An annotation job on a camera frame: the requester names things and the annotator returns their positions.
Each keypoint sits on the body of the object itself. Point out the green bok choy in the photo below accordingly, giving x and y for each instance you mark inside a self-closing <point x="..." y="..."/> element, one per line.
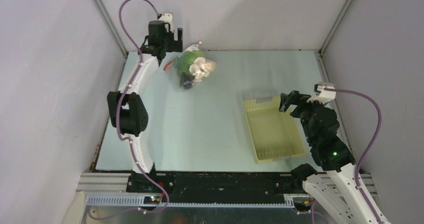
<point x="183" y="62"/>

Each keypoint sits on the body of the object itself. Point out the cream perforated plastic basket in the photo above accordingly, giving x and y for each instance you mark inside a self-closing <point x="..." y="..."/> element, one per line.
<point x="274" y="135"/>

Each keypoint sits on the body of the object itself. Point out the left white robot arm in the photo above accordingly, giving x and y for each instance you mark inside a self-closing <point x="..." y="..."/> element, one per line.
<point x="127" y="111"/>

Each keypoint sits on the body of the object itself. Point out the dark purple grape bunch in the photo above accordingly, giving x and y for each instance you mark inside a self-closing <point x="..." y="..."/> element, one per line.
<point x="186" y="81"/>

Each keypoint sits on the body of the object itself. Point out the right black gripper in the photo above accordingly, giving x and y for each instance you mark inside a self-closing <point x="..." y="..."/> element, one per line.
<point x="298" y="102"/>

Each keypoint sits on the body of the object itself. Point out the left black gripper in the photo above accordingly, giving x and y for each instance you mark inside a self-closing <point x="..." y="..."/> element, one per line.
<point x="176" y="46"/>

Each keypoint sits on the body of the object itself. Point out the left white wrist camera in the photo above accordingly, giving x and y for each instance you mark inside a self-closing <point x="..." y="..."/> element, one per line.
<point x="168" y="18"/>

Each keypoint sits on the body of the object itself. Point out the white oyster mushroom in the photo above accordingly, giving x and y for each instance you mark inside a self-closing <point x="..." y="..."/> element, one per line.
<point x="202" y="68"/>

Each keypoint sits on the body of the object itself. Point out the clear zip top bag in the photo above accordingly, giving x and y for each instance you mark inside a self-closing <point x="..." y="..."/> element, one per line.
<point x="193" y="47"/>

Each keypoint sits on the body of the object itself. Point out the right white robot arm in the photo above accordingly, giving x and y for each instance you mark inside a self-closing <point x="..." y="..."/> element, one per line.
<point x="354" y="203"/>

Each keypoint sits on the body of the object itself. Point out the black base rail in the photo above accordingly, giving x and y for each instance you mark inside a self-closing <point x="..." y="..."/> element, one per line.
<point x="218" y="187"/>

